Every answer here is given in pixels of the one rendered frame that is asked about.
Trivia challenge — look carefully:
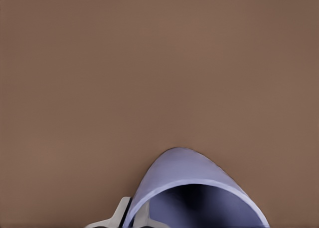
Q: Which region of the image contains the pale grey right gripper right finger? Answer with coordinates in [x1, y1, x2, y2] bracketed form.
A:
[131, 201, 164, 228]

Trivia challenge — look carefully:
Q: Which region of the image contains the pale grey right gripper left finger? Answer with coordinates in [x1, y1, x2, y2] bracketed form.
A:
[84, 196, 132, 228]

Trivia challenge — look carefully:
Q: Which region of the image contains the lavender blue cup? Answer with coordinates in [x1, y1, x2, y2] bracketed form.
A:
[123, 146, 271, 228]

